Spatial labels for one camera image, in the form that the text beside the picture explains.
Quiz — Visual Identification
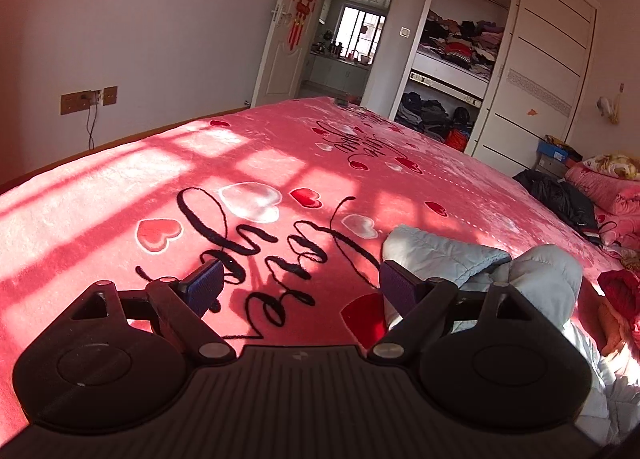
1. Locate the light blue down jacket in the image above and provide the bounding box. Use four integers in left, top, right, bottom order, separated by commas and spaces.
382, 225, 639, 445

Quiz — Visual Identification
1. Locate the white bedroom door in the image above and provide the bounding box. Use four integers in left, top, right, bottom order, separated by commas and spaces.
250, 0, 323, 107

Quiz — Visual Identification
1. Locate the clothes pile on shelf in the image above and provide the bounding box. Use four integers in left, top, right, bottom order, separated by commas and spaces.
419, 10, 504, 81

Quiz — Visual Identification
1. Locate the red heart print bed blanket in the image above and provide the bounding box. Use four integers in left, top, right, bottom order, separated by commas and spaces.
1, 98, 629, 439

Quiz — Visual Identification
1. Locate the black jacket on bed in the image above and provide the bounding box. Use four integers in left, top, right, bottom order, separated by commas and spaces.
513, 170, 599, 241

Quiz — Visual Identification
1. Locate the shiny red down jacket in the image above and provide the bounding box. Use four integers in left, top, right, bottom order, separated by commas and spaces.
598, 269, 640, 345

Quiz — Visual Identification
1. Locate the blue cardboard box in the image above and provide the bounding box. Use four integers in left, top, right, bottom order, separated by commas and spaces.
536, 140, 568, 163

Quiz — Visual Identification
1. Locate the pink folded quilt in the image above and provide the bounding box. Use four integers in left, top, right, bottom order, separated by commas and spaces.
564, 152, 640, 250

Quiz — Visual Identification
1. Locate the white sliding wardrobe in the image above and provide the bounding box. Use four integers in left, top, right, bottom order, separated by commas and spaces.
397, 0, 597, 176

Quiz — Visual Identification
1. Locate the brown wall socket panel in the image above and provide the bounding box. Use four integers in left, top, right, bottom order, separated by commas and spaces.
60, 86, 118, 115

